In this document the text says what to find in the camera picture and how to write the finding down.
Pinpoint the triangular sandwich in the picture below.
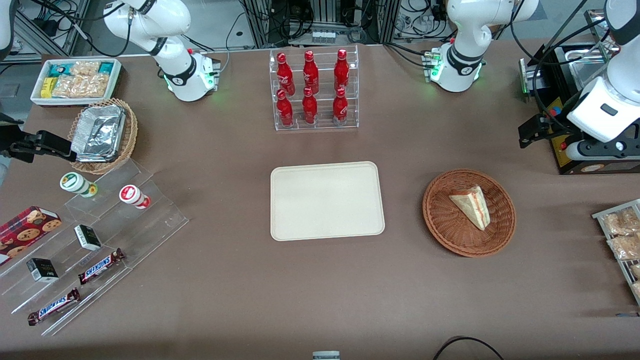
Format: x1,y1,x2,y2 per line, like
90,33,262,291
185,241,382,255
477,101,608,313
448,186,492,231

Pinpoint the light woven wicker basket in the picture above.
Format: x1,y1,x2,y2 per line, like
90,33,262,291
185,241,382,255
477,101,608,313
67,98,139,175

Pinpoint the round brown wicker basket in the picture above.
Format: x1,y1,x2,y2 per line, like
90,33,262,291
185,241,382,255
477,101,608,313
422,169,517,258

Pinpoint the beige plastic serving tray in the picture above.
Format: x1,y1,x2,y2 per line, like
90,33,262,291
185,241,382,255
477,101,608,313
270,161,386,242

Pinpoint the black food warmer machine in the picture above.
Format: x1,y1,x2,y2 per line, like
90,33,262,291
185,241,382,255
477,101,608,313
519,9,640,176

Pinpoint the green lidded yogurt cup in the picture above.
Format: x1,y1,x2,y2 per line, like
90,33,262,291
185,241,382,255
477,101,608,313
59,172,99,198

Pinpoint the large clear nut bag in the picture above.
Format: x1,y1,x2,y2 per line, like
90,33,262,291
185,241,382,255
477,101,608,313
52,73,110,99

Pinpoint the red chocolate cookie box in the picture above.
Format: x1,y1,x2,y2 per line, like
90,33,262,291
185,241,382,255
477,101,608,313
0,205,63,266

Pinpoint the small clear nut bag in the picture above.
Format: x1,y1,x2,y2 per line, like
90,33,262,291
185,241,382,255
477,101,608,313
70,60,101,77

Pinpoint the white rectangular snack bin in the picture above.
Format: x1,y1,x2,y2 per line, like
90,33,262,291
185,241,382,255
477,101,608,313
30,58,123,108

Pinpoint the red lidded yogurt cup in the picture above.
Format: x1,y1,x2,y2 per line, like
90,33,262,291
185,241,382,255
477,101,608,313
119,184,151,210

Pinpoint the small black carton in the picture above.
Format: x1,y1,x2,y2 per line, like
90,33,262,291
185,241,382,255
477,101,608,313
74,224,102,251
26,258,59,283

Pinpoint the clear acrylic stepped stand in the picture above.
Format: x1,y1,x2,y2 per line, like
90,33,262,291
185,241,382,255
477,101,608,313
0,159,190,337

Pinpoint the brown snickers bar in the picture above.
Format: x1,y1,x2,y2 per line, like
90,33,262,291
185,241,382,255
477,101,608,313
27,288,81,326
78,248,126,286

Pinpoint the red cola bottle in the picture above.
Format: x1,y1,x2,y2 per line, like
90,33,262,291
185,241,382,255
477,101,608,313
302,50,320,94
276,52,296,96
334,48,350,92
332,87,349,126
302,87,319,125
276,89,294,127

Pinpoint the clear acrylic bottle rack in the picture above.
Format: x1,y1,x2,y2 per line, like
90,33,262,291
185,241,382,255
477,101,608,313
269,45,360,132

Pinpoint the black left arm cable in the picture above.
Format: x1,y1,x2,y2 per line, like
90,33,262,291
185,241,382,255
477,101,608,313
510,0,617,132

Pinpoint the metal wire rack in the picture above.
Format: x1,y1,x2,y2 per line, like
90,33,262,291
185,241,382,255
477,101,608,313
592,199,640,307

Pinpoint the black floor cable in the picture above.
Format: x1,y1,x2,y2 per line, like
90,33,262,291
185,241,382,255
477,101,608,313
432,336,506,360

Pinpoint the aluminium equipment frame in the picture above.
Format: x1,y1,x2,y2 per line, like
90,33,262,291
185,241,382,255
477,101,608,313
239,0,402,49

